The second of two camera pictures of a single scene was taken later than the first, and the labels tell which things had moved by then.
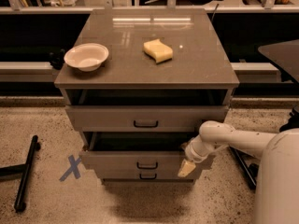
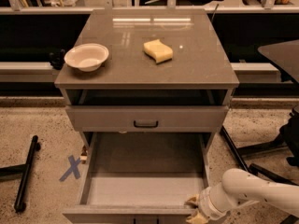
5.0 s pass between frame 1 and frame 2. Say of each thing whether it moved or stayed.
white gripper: moved
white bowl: stayed
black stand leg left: stayed
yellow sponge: stayed
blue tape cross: stayed
